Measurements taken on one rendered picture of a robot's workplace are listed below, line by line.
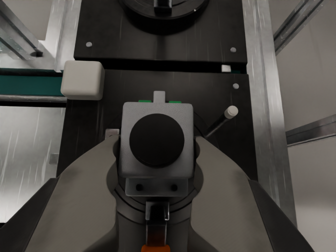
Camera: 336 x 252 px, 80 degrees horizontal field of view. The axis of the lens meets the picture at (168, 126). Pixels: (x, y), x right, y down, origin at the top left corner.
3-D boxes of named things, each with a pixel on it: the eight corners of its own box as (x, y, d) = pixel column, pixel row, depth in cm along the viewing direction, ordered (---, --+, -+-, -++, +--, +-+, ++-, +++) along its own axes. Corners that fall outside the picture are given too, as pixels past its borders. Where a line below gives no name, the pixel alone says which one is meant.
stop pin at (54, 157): (72, 166, 28) (58, 164, 24) (63, 166, 28) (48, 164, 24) (73, 156, 28) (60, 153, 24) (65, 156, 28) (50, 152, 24)
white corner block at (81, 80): (106, 105, 28) (97, 94, 24) (72, 104, 28) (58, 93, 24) (109, 74, 29) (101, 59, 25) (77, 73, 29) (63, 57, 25)
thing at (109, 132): (120, 149, 22) (118, 147, 21) (107, 149, 22) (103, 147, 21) (122, 131, 23) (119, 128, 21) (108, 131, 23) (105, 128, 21)
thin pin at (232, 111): (211, 137, 23) (239, 115, 15) (204, 137, 23) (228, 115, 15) (210, 130, 23) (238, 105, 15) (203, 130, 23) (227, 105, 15)
